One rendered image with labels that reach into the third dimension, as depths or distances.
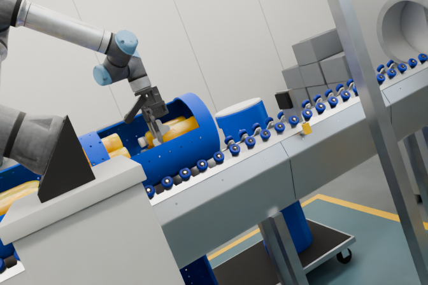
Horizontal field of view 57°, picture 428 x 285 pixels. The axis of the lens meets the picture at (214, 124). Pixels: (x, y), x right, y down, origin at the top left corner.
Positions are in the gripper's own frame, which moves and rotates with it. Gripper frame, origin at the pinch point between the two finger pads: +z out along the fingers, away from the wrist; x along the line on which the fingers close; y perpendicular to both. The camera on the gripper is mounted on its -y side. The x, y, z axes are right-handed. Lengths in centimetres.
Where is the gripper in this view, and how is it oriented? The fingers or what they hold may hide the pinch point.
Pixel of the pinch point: (158, 141)
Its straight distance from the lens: 151.6
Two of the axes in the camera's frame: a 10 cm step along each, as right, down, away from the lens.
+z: 3.6, 9.2, 1.4
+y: 8.5, -3.9, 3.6
